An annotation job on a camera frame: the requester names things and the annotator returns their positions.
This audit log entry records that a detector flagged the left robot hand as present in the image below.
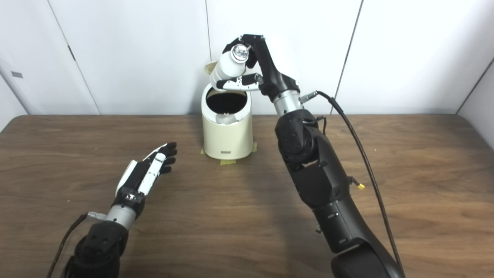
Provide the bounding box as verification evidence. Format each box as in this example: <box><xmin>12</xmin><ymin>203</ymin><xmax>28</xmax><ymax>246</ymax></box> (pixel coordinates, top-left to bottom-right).
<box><xmin>112</xmin><ymin>142</ymin><xmax>178</xmax><ymax>217</ymax></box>

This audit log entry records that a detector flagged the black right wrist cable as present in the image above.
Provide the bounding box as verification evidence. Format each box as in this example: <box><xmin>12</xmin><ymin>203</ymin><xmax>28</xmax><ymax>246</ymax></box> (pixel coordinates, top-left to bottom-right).
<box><xmin>299</xmin><ymin>90</ymin><xmax>406</xmax><ymax>278</ymax></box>

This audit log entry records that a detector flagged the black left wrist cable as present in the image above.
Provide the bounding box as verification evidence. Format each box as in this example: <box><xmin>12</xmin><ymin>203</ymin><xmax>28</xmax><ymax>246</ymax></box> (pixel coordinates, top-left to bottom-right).
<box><xmin>46</xmin><ymin>212</ymin><xmax>107</xmax><ymax>278</ymax></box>

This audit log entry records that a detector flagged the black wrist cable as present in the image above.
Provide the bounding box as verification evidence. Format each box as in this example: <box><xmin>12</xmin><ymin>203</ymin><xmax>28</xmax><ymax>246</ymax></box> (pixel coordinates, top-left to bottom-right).
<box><xmin>46</xmin><ymin>212</ymin><xmax>107</xmax><ymax>278</ymax></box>
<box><xmin>299</xmin><ymin>90</ymin><xmax>406</xmax><ymax>278</ymax></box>

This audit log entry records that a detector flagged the small white plastic bottle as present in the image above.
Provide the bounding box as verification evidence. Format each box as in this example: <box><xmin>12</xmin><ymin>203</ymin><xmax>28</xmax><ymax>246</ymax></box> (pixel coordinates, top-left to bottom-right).
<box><xmin>210</xmin><ymin>44</ymin><xmax>249</xmax><ymax>91</ymax></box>

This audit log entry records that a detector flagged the cream-colored bin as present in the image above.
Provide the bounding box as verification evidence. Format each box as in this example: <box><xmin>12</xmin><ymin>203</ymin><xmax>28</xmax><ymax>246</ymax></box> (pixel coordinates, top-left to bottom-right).
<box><xmin>201</xmin><ymin>83</ymin><xmax>253</xmax><ymax>160</ymax></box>

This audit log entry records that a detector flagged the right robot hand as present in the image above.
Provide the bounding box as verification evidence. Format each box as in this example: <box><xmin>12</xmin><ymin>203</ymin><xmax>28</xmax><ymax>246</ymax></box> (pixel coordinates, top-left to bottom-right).
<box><xmin>216</xmin><ymin>34</ymin><xmax>301</xmax><ymax>102</ymax></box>

